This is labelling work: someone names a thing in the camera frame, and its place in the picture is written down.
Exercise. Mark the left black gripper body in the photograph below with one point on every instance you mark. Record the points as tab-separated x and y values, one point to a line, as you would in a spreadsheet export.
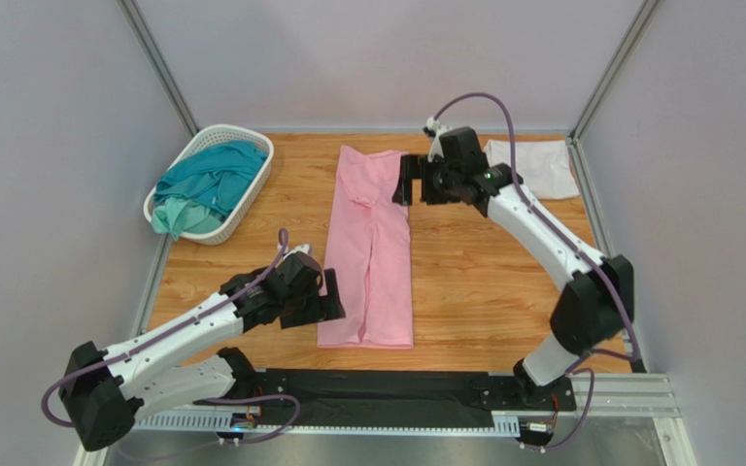
301	308

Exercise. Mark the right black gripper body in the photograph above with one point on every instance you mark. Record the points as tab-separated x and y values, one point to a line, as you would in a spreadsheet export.
425	179

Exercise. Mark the pink t shirt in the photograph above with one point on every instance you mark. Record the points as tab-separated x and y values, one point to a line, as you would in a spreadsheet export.
369	247

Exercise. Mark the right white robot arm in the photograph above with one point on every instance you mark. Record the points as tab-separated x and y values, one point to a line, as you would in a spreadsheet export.
596	291

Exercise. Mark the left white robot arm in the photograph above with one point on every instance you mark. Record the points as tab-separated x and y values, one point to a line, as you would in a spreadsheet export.
105	392

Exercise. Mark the folded white t shirt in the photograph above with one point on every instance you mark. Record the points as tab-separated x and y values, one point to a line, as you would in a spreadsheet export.
545	167

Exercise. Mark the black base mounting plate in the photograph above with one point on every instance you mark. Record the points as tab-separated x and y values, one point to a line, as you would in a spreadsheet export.
420	399

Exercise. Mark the mint green t shirt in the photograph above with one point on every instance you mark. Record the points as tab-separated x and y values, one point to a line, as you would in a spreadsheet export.
176	216

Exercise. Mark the teal t shirt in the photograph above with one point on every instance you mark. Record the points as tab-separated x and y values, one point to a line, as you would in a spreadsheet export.
217	177

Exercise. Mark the white plastic laundry basket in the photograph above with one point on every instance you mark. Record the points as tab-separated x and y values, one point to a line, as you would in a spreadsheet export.
209	136

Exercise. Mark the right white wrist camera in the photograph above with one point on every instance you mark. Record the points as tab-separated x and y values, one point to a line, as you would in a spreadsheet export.
433	130

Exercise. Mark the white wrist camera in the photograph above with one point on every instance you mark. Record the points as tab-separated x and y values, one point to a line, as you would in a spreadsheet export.
287	250
433	130

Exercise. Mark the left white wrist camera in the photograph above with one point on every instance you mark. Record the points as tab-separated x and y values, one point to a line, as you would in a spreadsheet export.
287	250

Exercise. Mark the right aluminium corner post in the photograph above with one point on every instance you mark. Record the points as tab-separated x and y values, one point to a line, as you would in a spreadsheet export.
616	65

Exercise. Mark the aluminium corner post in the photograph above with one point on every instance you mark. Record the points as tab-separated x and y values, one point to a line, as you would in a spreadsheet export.
179	109
616	65

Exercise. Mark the left aluminium corner post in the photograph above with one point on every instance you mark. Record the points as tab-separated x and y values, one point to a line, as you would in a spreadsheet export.
179	109

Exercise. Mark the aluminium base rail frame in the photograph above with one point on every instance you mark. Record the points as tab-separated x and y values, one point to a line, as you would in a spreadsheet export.
623	399

